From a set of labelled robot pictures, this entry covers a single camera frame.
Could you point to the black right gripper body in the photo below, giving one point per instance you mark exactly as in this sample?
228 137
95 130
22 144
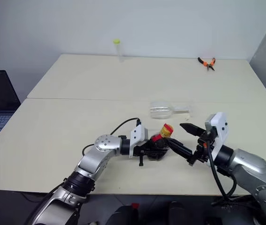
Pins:
203 143

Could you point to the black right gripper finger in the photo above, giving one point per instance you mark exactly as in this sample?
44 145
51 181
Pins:
180 150
191 129

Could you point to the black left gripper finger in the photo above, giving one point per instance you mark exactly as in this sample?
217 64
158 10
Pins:
155 156
158 143

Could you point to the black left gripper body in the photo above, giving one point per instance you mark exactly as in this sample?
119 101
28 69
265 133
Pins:
138 151

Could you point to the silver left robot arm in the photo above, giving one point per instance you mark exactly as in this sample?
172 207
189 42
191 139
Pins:
93 161

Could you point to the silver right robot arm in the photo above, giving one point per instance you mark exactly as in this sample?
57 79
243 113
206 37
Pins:
252 164

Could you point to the small red cap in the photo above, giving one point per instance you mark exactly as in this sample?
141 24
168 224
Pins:
135 206

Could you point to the orange and black pliers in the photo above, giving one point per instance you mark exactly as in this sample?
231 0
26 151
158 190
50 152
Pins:
208 63

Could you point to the clear tube with yellow-green cap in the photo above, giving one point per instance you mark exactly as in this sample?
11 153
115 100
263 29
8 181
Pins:
119 50

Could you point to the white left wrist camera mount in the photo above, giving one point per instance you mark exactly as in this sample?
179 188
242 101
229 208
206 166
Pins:
138 136

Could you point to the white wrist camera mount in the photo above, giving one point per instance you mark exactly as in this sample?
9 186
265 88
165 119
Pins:
220 131
138 136

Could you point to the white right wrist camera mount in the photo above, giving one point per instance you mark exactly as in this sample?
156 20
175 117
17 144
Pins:
220 131

